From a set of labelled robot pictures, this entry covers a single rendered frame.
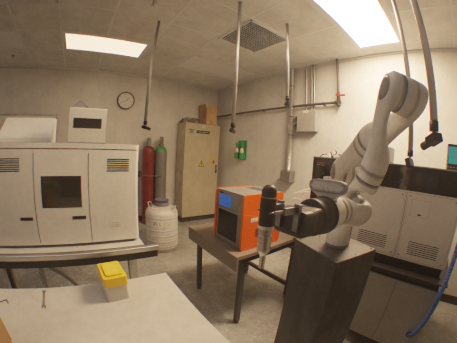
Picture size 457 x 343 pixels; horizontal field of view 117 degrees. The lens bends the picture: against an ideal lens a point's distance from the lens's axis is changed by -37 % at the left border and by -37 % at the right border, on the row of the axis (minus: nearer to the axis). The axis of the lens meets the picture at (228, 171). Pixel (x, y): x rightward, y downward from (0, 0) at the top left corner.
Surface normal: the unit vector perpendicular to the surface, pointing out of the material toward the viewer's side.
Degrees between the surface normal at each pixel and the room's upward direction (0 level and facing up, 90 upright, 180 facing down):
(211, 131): 90
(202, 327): 0
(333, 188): 88
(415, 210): 90
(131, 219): 90
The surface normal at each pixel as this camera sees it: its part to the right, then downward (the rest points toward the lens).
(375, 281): -0.80, 0.00
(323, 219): 0.39, 0.07
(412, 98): -0.30, 0.39
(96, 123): 0.60, 0.11
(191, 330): 0.06, -0.99
